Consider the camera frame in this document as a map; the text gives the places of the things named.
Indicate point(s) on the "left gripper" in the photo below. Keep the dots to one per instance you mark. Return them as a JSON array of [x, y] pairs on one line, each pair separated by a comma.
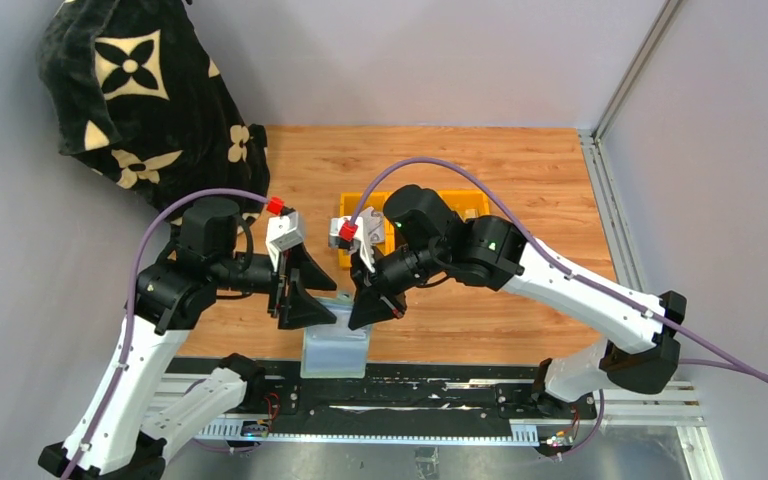
[[279, 289]]

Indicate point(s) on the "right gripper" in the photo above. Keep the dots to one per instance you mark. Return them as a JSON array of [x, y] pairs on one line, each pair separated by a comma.
[[371, 286]]

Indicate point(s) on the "green leather card holder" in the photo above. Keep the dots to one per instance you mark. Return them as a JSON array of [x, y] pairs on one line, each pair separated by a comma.
[[334, 351]]

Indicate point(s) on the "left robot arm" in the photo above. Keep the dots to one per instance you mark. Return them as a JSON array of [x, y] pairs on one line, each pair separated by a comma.
[[117, 437]]

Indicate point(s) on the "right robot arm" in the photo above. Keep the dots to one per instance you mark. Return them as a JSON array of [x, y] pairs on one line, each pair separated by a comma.
[[637, 352]]

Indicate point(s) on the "silver cards in left bin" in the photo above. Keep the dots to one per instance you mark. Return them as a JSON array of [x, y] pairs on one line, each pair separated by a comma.
[[374, 225]]

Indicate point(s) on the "right yellow plastic bin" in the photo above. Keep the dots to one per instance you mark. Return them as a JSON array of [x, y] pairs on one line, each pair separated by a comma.
[[462, 200]]

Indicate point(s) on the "black floral patterned blanket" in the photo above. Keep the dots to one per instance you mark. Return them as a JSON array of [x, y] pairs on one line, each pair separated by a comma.
[[139, 101]]

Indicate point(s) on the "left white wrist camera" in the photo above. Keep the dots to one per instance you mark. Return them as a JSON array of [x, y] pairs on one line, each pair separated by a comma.
[[284, 232]]

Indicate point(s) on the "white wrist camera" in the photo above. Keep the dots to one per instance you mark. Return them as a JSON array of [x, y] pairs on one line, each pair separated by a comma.
[[284, 232], [351, 238]]

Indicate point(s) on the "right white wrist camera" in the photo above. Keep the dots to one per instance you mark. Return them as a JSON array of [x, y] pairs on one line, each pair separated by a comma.
[[351, 238]]

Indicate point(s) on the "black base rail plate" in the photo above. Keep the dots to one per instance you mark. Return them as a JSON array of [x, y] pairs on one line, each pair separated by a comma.
[[479, 404]]

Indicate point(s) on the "aluminium frame rail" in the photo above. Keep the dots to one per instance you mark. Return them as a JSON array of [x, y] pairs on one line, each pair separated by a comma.
[[608, 201]]

